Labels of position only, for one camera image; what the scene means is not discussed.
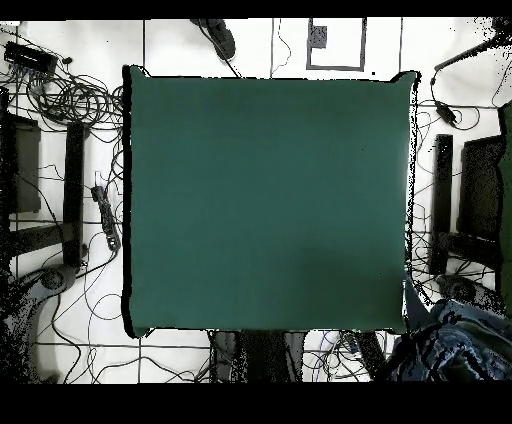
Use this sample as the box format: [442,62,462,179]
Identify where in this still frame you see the blue denim jeans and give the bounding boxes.
[385,275,512,383]

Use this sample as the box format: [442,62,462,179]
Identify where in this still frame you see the black flat panel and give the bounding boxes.
[0,113,42,214]
[456,135,506,241]

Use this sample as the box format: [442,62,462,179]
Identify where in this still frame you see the dark green table cloth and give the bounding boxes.
[121,64,419,339]

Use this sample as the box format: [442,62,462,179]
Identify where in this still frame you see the black power strip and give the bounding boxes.
[90,184,122,252]

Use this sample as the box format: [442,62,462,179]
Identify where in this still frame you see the person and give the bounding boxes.
[189,18,237,62]

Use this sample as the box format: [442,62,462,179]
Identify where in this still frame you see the black long beam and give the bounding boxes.
[62,121,90,268]
[429,133,454,276]

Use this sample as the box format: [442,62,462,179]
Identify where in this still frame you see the small black block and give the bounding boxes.
[309,24,328,49]

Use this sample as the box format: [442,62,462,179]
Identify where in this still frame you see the black power adapter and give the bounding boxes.
[434,100,458,126]

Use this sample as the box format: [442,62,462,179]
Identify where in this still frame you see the black network box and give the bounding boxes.
[3,40,59,77]

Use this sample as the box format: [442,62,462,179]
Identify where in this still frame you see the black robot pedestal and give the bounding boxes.
[209,329,307,383]

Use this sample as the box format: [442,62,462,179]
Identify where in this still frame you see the tangle of black cables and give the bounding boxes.
[23,67,125,129]

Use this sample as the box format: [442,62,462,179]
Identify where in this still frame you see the black rod with mount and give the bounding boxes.
[433,17,512,73]

